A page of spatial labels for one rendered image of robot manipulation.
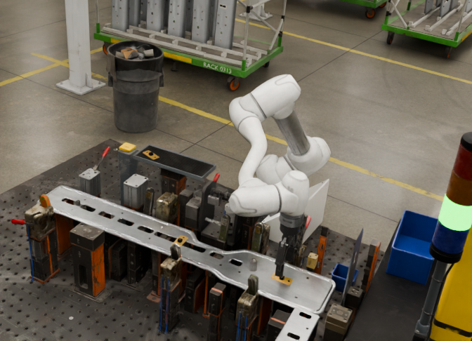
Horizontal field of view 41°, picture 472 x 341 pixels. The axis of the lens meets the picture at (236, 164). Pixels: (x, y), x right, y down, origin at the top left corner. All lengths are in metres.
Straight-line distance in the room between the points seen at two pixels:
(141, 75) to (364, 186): 2.07
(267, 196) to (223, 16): 4.79
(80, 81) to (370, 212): 3.23
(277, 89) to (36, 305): 1.38
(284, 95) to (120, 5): 4.77
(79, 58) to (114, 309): 3.97
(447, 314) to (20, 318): 1.78
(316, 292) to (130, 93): 3.37
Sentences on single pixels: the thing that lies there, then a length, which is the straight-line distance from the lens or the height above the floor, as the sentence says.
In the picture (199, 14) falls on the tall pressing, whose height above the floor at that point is 0.61.
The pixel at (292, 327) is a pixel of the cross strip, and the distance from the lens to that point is 2.34.
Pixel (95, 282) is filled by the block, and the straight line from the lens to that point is 2.80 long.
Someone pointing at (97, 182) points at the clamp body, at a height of 1.01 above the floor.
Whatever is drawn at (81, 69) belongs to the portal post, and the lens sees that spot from 6.49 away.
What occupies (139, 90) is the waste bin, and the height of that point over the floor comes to 0.43.
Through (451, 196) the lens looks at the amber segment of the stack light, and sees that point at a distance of 1.38.
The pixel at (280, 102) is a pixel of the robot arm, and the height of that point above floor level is 1.54.
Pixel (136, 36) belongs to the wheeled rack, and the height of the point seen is 0.31.
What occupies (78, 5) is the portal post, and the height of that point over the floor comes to 0.86.
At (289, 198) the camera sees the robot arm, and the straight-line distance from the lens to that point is 2.23.
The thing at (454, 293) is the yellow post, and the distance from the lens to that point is 1.67.
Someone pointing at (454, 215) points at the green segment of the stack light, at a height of 1.91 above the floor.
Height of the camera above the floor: 2.62
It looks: 30 degrees down
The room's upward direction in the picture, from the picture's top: 5 degrees clockwise
